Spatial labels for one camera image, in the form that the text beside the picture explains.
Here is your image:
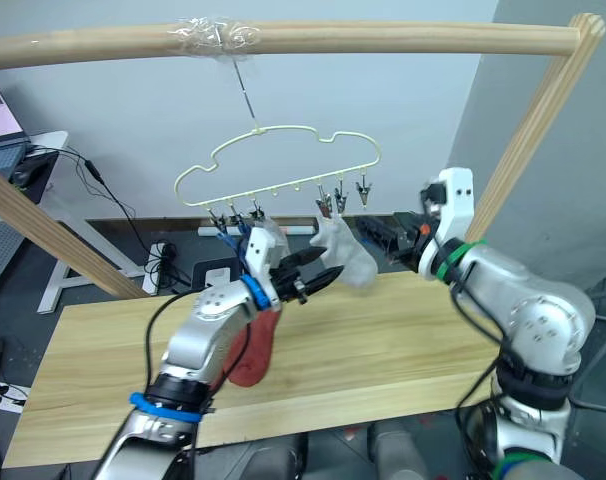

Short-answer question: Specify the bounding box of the white desk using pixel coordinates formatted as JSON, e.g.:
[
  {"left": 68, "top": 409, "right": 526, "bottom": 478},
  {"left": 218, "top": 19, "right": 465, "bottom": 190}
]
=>
[{"left": 0, "top": 130, "right": 150, "bottom": 315}]

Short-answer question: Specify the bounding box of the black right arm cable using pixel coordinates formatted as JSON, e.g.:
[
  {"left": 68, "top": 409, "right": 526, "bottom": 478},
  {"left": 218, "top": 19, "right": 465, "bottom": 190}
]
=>
[{"left": 447, "top": 259, "right": 507, "bottom": 451}]

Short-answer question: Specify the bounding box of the black computer mouse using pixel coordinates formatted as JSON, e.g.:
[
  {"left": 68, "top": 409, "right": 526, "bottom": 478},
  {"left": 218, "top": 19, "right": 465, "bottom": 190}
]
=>
[{"left": 10, "top": 157, "right": 47, "bottom": 189}]

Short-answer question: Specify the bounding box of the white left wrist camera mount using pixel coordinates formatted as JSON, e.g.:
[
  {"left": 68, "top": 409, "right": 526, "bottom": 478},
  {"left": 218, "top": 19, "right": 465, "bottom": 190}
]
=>
[{"left": 240, "top": 226, "right": 284, "bottom": 307}]

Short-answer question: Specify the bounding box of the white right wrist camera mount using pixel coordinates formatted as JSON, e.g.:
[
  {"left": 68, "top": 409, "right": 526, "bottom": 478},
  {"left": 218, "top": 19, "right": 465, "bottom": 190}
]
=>
[{"left": 421, "top": 167, "right": 477, "bottom": 247}]

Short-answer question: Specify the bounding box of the cream cloud-shaped clip hanger frame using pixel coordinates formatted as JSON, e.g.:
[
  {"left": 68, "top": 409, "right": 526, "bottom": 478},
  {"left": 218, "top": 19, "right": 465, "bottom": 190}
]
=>
[{"left": 174, "top": 124, "right": 383, "bottom": 209}]

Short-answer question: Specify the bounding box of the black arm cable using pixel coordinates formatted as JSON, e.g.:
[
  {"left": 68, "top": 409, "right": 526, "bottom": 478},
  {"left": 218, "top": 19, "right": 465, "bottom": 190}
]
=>
[
  {"left": 143, "top": 277, "right": 254, "bottom": 416},
  {"left": 447, "top": 259, "right": 507, "bottom": 451}
]

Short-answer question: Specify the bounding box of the blue cable tie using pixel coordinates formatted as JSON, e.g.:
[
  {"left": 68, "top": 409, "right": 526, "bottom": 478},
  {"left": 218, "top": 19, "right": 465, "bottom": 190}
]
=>
[
  {"left": 241, "top": 274, "right": 270, "bottom": 309},
  {"left": 129, "top": 392, "right": 204, "bottom": 424}
]

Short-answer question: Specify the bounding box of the black desk cable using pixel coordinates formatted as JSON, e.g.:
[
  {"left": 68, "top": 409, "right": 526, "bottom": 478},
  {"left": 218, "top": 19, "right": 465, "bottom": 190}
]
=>
[{"left": 30, "top": 144, "right": 152, "bottom": 261}]

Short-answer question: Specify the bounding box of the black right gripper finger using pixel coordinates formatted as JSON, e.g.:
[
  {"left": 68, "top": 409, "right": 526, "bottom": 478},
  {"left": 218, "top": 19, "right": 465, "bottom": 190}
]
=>
[
  {"left": 356, "top": 213, "right": 400, "bottom": 252},
  {"left": 385, "top": 246, "right": 422, "bottom": 270}
]

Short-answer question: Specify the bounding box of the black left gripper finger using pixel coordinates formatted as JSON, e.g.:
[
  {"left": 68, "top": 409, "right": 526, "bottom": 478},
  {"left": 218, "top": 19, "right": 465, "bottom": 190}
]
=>
[
  {"left": 281, "top": 247, "right": 329, "bottom": 275},
  {"left": 301, "top": 266, "right": 346, "bottom": 302}
]

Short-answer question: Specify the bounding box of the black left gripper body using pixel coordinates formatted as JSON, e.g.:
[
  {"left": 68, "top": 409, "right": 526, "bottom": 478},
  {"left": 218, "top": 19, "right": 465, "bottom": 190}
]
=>
[{"left": 270, "top": 263, "right": 310, "bottom": 305}]

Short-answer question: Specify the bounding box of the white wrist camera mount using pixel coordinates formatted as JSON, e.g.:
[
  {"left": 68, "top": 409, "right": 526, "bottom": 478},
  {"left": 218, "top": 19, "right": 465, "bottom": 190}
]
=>
[
  {"left": 240, "top": 226, "right": 284, "bottom": 307},
  {"left": 421, "top": 167, "right": 477, "bottom": 247}
]

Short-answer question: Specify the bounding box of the long white floor bar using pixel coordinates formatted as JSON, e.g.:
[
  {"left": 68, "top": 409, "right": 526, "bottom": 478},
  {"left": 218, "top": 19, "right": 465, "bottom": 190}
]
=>
[{"left": 197, "top": 224, "right": 318, "bottom": 238}]

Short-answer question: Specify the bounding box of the green cable tie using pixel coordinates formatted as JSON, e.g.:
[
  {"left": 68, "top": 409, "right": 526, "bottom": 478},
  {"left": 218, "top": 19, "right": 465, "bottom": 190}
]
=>
[{"left": 434, "top": 239, "right": 489, "bottom": 282}]

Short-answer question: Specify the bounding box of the red knitted sock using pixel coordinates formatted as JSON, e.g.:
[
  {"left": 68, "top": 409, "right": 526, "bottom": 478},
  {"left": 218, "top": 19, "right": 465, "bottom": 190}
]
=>
[{"left": 221, "top": 299, "right": 284, "bottom": 389}]

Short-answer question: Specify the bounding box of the white sock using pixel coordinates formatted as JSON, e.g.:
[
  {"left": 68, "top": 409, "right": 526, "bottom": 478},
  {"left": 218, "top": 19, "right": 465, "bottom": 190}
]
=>
[{"left": 309, "top": 213, "right": 379, "bottom": 291}]

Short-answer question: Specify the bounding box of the white power strip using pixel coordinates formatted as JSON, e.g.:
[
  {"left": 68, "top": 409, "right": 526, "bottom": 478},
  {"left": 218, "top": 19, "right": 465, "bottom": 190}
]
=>
[
  {"left": 0, "top": 382, "right": 30, "bottom": 414},
  {"left": 146, "top": 241, "right": 180, "bottom": 262}
]

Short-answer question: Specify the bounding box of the slanted wooden rack post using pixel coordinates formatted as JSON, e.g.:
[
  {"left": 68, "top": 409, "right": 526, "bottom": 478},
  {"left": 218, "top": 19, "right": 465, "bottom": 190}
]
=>
[
  {"left": 463, "top": 12, "right": 606, "bottom": 244},
  {"left": 0, "top": 162, "right": 145, "bottom": 300}
]

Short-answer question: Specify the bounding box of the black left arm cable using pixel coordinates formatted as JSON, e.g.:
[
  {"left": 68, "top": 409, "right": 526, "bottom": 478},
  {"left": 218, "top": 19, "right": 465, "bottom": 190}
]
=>
[{"left": 143, "top": 277, "right": 254, "bottom": 416}]

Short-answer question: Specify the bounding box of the clear tape wrap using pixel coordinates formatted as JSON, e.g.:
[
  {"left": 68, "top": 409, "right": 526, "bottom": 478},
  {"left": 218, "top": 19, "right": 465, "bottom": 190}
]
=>
[{"left": 168, "top": 16, "right": 263, "bottom": 65}]

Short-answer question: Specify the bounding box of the dark grey rounded shape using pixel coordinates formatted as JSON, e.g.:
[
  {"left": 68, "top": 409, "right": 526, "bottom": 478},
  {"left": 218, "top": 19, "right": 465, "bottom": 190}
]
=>
[{"left": 367, "top": 424, "right": 432, "bottom": 480}]

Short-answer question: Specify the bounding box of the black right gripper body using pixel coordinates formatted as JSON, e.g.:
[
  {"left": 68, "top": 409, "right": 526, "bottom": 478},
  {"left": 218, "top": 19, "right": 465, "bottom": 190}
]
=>
[{"left": 393, "top": 209, "right": 437, "bottom": 269}]

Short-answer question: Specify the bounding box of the horizontal wooden rack rod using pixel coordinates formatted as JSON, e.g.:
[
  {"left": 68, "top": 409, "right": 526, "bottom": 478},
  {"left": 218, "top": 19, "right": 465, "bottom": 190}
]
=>
[{"left": 0, "top": 18, "right": 583, "bottom": 72}]

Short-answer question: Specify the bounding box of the black box with white label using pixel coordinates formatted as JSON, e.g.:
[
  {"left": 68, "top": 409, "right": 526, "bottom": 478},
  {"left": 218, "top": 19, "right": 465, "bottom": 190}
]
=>
[{"left": 191, "top": 256, "right": 240, "bottom": 294}]

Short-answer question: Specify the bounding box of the metal hanger hook wire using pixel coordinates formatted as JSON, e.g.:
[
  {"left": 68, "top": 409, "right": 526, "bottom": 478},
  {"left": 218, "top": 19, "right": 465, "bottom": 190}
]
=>
[{"left": 231, "top": 58, "right": 259, "bottom": 130}]

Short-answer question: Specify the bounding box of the pale grey sock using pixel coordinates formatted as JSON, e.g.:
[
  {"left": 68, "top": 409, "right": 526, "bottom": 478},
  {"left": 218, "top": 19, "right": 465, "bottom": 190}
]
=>
[{"left": 256, "top": 217, "right": 290, "bottom": 259}]

